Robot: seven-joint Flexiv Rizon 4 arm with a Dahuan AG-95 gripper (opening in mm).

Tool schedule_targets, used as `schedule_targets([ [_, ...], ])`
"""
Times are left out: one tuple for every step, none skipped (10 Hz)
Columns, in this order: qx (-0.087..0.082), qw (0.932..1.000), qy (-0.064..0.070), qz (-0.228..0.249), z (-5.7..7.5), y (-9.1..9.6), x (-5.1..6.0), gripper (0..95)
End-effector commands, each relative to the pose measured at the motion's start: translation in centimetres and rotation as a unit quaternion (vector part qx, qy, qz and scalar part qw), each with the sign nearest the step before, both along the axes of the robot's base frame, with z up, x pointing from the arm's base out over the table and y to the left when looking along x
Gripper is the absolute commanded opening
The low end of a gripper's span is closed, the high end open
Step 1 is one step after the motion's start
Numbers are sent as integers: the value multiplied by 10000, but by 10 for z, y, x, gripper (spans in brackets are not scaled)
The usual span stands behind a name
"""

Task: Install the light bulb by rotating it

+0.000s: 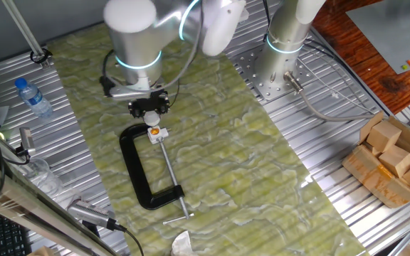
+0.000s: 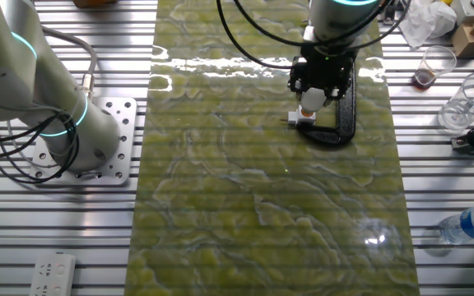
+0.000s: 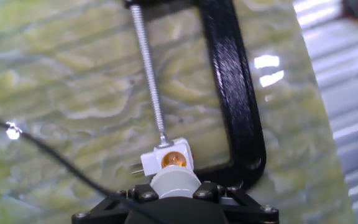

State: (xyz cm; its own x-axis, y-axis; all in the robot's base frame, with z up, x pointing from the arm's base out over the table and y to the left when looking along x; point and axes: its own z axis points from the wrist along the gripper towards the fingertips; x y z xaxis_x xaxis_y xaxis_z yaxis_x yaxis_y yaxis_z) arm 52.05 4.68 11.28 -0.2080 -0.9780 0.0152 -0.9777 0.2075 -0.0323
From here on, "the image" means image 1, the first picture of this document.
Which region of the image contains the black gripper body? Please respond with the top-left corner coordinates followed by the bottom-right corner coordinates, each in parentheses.
top-left (133, 90), bottom-right (170, 110)

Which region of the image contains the black C-clamp with steel screw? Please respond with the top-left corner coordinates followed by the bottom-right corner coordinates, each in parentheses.
top-left (119, 122), bottom-right (194, 226)

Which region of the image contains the green marble pattern mat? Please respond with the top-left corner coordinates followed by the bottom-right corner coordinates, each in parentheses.
top-left (47, 21), bottom-right (369, 256)

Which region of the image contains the water bottle with blue cap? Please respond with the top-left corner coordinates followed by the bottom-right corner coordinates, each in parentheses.
top-left (14, 77), bottom-right (55, 119)

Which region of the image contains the crumpled white tissue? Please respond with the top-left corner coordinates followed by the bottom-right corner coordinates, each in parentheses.
top-left (171, 230), bottom-right (199, 256)

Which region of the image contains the slanted aluminium pole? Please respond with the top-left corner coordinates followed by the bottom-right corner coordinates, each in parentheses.
top-left (1, 0), bottom-right (53, 70)

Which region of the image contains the small cardboard box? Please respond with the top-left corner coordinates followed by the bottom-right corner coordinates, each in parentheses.
top-left (26, 245), bottom-right (55, 256)

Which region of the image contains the brown wooden table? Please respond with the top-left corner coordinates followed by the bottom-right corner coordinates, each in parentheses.
top-left (311, 0), bottom-right (410, 115)

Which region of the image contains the small light wooden block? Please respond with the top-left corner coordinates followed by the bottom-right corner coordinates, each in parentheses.
top-left (364, 142), bottom-right (382, 157)

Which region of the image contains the large cardboard box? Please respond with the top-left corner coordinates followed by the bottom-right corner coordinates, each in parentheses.
top-left (341, 110), bottom-right (410, 209)

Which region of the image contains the grey flat board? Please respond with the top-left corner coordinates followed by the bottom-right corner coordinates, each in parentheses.
top-left (345, 0), bottom-right (410, 75)

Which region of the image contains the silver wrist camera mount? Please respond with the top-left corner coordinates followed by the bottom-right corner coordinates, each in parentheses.
top-left (100, 76), bottom-right (156, 102)

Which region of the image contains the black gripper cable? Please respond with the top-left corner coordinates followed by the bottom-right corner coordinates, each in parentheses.
top-left (100, 0), bottom-right (206, 110)

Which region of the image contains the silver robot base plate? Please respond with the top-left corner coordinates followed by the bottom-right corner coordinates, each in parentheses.
top-left (231, 44), bottom-right (312, 102)

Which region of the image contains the black strap ring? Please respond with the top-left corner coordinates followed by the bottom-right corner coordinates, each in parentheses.
top-left (30, 48), bottom-right (53, 65)

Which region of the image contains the silver depth camera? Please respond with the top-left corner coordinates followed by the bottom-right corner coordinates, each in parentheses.
top-left (14, 127), bottom-right (37, 157)
top-left (66, 198), bottom-right (119, 232)

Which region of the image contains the black camera cable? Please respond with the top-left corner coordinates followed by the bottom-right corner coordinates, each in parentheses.
top-left (0, 102), bottom-right (31, 193)
top-left (114, 223), bottom-right (145, 256)

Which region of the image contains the aluminium frame beam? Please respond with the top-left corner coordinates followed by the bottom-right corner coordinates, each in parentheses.
top-left (0, 152), bottom-right (120, 256)

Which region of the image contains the thick grey robot cable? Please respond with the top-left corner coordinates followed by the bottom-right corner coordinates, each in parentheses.
top-left (283, 70), bottom-right (375, 123)

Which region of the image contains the thin white cable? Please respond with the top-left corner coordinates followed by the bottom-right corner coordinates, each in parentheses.
top-left (297, 56), bottom-right (372, 115)

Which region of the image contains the thin black base cable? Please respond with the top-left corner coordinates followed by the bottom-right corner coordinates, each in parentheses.
top-left (303, 41), bottom-right (391, 115)

